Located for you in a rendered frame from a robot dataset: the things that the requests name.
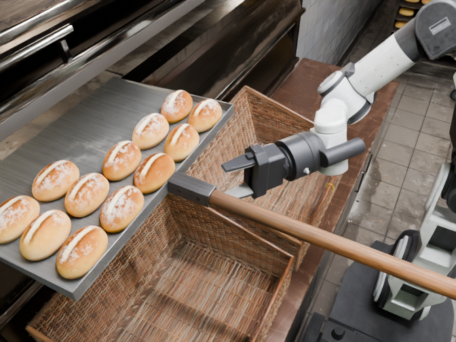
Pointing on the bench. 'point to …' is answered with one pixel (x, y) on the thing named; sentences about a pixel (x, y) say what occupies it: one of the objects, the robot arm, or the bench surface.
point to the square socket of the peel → (191, 188)
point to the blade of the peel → (34, 160)
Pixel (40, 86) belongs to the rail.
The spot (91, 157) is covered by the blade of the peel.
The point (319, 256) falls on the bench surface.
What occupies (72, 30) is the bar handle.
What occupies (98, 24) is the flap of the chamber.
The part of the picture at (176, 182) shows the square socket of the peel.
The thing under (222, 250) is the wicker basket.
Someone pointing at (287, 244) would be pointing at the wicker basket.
